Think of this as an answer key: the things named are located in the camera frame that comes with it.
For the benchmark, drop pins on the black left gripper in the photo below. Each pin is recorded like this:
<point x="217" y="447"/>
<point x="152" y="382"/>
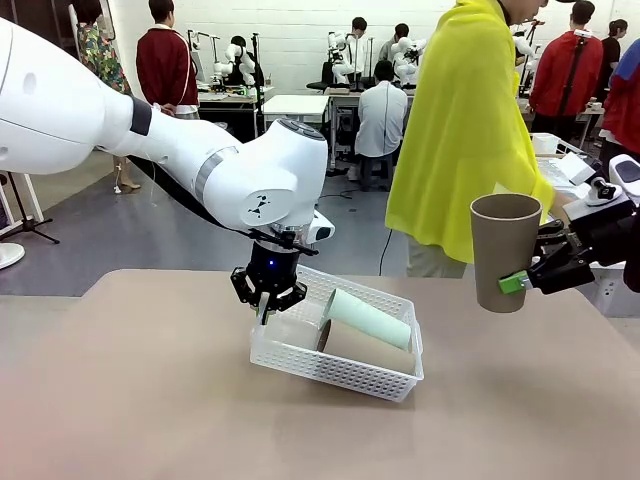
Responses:
<point x="272" y="267"/>

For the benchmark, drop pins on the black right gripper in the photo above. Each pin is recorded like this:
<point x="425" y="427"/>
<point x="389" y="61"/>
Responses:
<point x="612" y="235"/>

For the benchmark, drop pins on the brown paper cup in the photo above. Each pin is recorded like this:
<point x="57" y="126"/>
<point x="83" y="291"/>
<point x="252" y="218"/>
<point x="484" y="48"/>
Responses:
<point x="365" y="350"/>
<point x="500" y="245"/>

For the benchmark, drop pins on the white perforated plastic basket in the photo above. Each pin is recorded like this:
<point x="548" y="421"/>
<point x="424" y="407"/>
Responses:
<point x="325" y="370"/>

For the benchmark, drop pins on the light green paper cup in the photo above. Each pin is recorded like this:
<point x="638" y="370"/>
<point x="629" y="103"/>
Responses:
<point x="370" y="317"/>

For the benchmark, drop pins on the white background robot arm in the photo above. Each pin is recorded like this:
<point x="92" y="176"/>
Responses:
<point x="406" y="60"/>
<point x="237" y="62"/>
<point x="336" y="55"/>

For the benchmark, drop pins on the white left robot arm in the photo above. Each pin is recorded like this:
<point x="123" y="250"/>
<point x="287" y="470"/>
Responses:
<point x="150" y="145"/>

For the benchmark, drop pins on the white side table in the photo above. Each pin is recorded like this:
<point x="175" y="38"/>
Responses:
<point x="607" y="295"/>

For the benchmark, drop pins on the white plastic container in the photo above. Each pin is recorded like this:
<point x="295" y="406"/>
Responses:
<point x="544" y="144"/>

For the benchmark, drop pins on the person in yellow cape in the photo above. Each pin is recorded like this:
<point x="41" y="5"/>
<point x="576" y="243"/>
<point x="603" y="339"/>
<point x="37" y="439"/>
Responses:
<point x="460" y="135"/>

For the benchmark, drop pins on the person in red blue jacket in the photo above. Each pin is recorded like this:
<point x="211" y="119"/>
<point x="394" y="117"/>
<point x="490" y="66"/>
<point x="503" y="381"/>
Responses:
<point x="625" y="110"/>

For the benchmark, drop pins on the person in red hoodie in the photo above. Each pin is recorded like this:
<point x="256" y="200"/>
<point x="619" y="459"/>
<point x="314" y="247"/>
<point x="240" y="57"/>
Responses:
<point x="555" y="80"/>

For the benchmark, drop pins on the white height adjustable desk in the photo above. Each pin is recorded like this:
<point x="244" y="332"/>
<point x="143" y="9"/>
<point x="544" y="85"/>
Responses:
<point x="295" y="106"/>

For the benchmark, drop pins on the grey workbench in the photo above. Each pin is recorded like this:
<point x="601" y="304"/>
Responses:
<point x="240" y="96"/>

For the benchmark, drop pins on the seated person in white coat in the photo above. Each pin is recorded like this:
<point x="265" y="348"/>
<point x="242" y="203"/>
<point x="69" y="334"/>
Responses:
<point x="382" y="120"/>

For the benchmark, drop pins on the person in black top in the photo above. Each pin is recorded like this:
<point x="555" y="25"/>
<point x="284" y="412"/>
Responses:
<point x="612" y="55"/>

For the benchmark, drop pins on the person in red sweater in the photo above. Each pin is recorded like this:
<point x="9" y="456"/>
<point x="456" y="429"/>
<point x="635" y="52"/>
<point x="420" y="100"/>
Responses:
<point x="165" y="65"/>

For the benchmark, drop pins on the black floor tripod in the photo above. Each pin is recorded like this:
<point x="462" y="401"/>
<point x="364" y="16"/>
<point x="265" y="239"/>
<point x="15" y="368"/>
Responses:
<point x="26" y="222"/>

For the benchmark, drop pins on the white round fan base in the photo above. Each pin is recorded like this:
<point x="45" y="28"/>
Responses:
<point x="10" y="256"/>

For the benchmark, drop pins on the standing person in white shirt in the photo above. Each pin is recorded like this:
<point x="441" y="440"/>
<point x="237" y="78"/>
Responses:
<point x="359" y="45"/>

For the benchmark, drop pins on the person in grey top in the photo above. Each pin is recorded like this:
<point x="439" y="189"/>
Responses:
<point x="395" y="42"/>

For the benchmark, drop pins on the person in floral dress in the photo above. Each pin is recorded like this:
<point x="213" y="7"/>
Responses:
<point x="102" y="55"/>

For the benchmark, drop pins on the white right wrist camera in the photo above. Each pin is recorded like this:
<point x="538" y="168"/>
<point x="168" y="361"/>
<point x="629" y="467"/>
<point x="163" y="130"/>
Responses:
<point x="602" y="192"/>

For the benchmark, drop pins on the black camera tripod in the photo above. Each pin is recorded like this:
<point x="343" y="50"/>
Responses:
<point x="575" y="65"/>

